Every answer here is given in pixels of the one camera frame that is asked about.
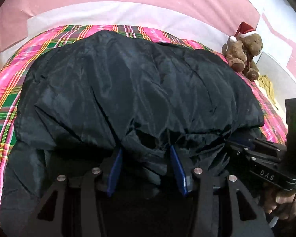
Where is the black padded jacket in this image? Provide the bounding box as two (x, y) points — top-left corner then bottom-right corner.
(0, 31), (264, 236)

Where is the right hand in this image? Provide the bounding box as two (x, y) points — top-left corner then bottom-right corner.
(262, 189), (296, 220)

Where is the yellow cloth item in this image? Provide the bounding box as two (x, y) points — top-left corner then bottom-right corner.
(258, 75), (278, 109)

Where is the brown teddy bear santa hat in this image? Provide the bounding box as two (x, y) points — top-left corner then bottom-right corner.
(222, 22), (263, 82)

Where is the pink plaid bed cover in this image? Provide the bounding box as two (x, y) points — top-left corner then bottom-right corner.
(0, 24), (288, 225)

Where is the white bed sheet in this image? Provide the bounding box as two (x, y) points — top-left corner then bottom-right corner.
(0, 1), (228, 68)

